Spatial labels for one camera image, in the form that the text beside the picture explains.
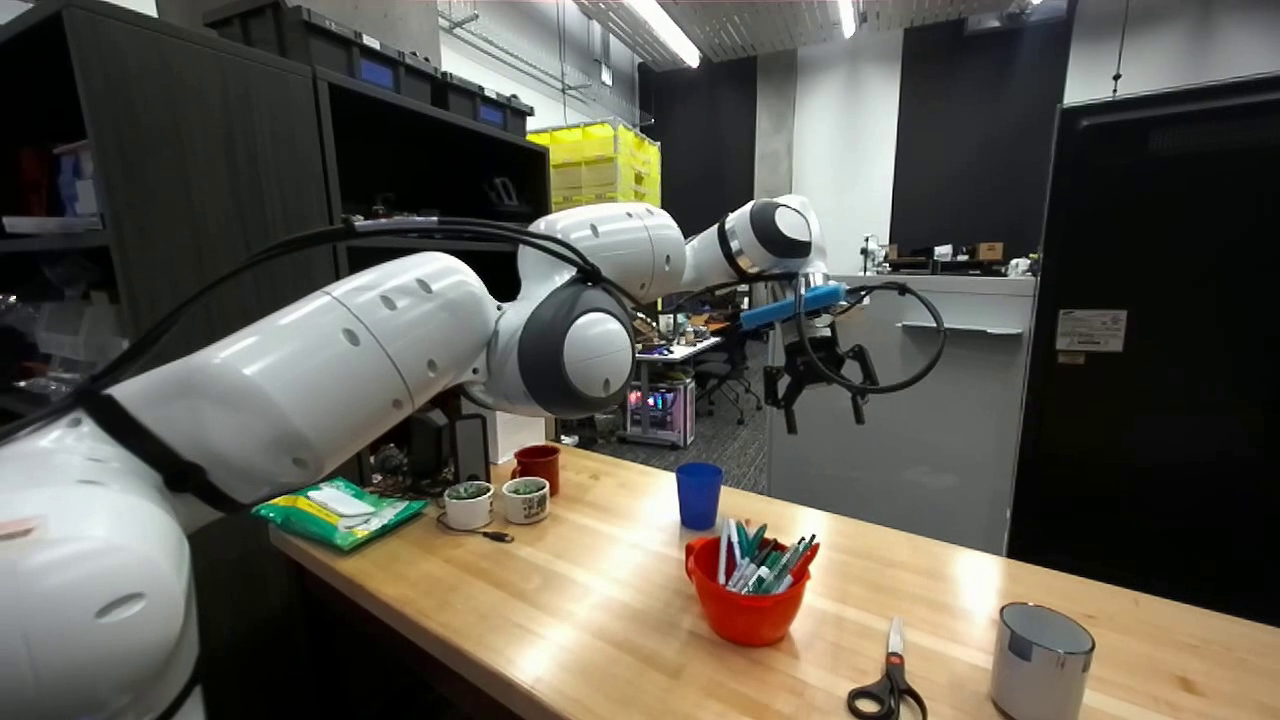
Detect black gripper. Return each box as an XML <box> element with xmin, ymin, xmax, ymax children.
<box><xmin>762</xmin><ymin>320</ymin><xmax>882</xmax><ymax>440</ymax></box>

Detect black handled scissors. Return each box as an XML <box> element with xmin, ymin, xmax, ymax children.
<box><xmin>846</xmin><ymin>616</ymin><xmax>934</xmax><ymax>720</ymax></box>

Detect blue plastic cup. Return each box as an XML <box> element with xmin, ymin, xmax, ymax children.
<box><xmin>671</xmin><ymin>458</ymin><xmax>729</xmax><ymax>530</ymax></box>

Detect teal marker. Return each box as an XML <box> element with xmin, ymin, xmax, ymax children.
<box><xmin>778</xmin><ymin>528</ymin><xmax>822</xmax><ymax>596</ymax></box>

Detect red bowl with markers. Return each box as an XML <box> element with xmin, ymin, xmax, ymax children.
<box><xmin>681</xmin><ymin>530</ymin><xmax>822</xmax><ymax>650</ymax></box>

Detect white cabinet label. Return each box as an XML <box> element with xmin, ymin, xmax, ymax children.
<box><xmin>1051</xmin><ymin>303</ymin><xmax>1134</xmax><ymax>355</ymax></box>

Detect red cup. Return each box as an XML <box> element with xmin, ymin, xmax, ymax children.
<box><xmin>514</xmin><ymin>440</ymin><xmax>565</xmax><ymax>498</ymax></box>

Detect white cardboard box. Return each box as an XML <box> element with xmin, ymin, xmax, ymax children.
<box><xmin>492</xmin><ymin>403</ymin><xmax>553</xmax><ymax>469</ymax></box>

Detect yellow storage bins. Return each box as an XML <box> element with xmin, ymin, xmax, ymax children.
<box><xmin>529</xmin><ymin>121</ymin><xmax>670</xmax><ymax>215</ymax></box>

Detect tall black cabinet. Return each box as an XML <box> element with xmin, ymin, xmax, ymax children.
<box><xmin>1010</xmin><ymin>70</ymin><xmax>1280</xmax><ymax>631</ymax></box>

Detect white metal can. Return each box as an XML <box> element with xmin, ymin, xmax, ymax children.
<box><xmin>988</xmin><ymin>596</ymin><xmax>1102</xmax><ymax>720</ymax></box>

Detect black speaker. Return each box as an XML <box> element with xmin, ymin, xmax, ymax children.
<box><xmin>405</xmin><ymin>403</ymin><xmax>462</xmax><ymax>490</ymax></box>
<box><xmin>454</xmin><ymin>411</ymin><xmax>497</xmax><ymax>482</ymax></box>

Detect green wipes package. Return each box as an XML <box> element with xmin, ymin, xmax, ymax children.
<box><xmin>252</xmin><ymin>474</ymin><xmax>432</xmax><ymax>557</ymax></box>

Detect black shelving unit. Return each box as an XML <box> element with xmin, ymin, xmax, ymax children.
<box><xmin>0</xmin><ymin>0</ymin><xmax>557</xmax><ymax>462</ymax></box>

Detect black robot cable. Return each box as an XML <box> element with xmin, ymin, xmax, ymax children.
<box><xmin>0</xmin><ymin>212</ymin><xmax>953</xmax><ymax>452</ymax></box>

